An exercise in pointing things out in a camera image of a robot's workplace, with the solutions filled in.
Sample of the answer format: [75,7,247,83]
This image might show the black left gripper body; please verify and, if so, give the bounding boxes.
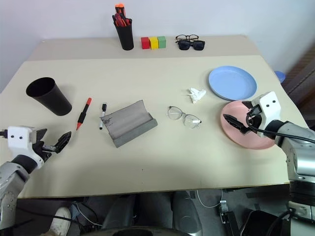
[31,140,53,163]

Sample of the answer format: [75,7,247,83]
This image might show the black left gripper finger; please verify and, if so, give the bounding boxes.
[50,131,73,154]
[36,128,48,143]

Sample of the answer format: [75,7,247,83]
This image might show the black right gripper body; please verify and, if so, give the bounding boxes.
[245,105,263,135]

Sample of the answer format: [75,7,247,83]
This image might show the pink plastic plate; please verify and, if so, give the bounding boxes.
[220,100,279,150]

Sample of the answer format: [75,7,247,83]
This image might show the blue plastic plate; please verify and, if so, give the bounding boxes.
[208,65,258,102]

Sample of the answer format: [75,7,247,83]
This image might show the red marker pen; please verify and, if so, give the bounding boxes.
[75,97,93,131]

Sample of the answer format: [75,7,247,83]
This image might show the empty black plastic cup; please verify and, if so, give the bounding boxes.
[26,77,73,117]

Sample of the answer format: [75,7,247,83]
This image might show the blue round lid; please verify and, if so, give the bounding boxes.
[273,70,286,86]

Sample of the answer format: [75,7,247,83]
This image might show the crumpled white tissue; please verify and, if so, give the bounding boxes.
[185,87,207,104]

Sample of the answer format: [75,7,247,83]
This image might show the black white marker pen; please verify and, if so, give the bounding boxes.
[98,102,108,130]

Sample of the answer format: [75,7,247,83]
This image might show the thin-framed clear glasses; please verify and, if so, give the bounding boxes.
[167,105,203,130]

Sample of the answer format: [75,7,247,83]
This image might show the brown wooden furniture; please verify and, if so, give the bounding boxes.
[282,43,315,129]

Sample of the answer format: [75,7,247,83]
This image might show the open grey glasses case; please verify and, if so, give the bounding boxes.
[99,99,158,148]

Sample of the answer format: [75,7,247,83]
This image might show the white sneaker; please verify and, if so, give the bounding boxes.
[50,206,72,236]

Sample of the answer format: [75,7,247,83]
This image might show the black sunglasses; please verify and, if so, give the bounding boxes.
[177,40,206,52]

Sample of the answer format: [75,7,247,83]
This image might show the black-framed clear glasses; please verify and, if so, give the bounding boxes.
[175,34,200,43]

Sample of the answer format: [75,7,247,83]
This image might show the black bar with connector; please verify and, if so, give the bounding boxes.
[218,200,240,236]

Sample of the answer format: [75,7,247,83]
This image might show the dark rounded shape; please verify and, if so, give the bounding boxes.
[171,191,202,232]

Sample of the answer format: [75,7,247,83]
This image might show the black floor box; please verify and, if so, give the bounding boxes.
[243,208,292,236]

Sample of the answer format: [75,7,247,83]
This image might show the red cube block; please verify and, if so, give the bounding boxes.
[140,36,151,50]

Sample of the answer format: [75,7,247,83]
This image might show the black cup holding tools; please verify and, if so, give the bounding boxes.
[115,18,135,51]

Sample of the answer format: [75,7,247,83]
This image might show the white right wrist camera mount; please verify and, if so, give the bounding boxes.
[250,91,282,131]

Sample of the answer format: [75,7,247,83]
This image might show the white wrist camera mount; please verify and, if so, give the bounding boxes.
[250,91,282,131]
[6,125,46,170]

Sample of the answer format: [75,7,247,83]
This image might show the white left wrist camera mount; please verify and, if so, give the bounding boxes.
[6,125,46,170]

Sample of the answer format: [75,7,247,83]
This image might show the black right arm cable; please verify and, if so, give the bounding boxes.
[247,117,315,144]

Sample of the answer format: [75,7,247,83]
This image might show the thin white floor cable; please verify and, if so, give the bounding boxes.
[195,188,224,209]

